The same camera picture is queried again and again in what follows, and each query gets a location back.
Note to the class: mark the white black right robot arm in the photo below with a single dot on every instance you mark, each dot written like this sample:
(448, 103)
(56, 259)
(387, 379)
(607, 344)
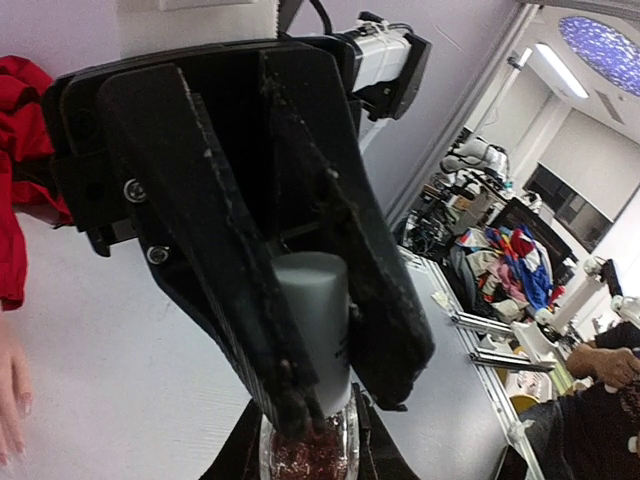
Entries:
(392, 61)

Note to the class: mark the person in black shirt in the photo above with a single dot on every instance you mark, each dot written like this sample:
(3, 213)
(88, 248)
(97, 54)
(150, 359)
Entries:
(586, 435)

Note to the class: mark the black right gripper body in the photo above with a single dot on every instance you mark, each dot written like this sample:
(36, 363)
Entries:
(268, 125)

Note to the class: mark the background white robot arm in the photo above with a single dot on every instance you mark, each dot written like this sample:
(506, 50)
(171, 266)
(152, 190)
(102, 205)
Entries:
(473, 154)

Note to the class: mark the nail polish bottle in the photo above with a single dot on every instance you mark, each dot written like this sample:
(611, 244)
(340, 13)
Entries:
(333, 454)

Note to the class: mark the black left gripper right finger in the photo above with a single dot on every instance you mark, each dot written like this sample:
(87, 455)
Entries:
(379, 457)

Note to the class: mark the white nail polish cap brush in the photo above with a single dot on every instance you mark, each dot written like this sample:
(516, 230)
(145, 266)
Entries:
(315, 285)

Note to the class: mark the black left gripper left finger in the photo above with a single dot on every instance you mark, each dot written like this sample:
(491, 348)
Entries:
(238, 458)

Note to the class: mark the pile of colourful clothes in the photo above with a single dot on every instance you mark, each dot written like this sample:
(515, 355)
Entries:
(506, 273)

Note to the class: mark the red dress cloth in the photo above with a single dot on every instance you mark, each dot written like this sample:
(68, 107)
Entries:
(26, 178)

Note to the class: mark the mannequin hand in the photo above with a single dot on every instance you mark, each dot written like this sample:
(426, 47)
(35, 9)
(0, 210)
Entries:
(16, 393)

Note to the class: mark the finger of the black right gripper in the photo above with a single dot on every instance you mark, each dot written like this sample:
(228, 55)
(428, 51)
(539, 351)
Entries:
(160, 134)
(325, 203)

